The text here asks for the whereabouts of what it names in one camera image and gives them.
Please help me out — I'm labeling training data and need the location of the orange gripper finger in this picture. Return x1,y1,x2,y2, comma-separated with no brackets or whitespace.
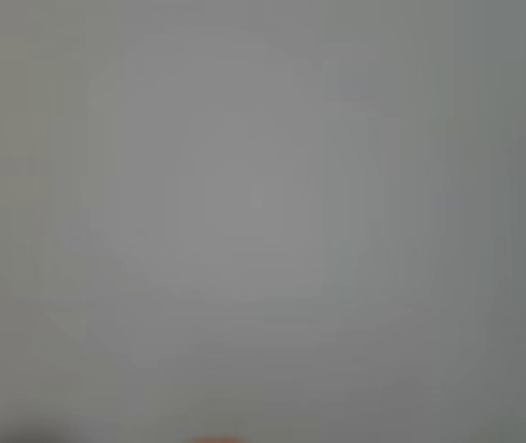
187,434,256,443

